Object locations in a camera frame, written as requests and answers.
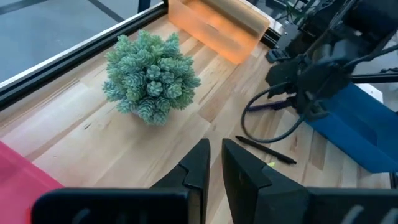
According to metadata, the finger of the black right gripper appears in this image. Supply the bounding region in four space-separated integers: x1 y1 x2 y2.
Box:
287 93 312 115

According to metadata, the black pen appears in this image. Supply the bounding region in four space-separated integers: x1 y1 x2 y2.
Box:
235 135 297 166

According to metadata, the black right camera cable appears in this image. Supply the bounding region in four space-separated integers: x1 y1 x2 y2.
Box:
241 81 308 144

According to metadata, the green artificial plant in pot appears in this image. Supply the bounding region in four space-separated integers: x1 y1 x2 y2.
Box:
101 30 202 127

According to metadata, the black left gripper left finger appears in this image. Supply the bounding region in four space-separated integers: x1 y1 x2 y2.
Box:
150 138 211 224

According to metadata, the pink translucent plastic bin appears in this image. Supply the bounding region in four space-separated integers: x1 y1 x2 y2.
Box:
0 141 65 224

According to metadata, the blue pen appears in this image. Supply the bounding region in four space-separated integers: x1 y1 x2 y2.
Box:
247 99 296 113

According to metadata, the blue plastic bin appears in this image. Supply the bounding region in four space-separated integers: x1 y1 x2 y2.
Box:
305 82 398 174

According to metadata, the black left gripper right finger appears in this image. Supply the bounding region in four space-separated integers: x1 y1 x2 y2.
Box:
221 138 310 224

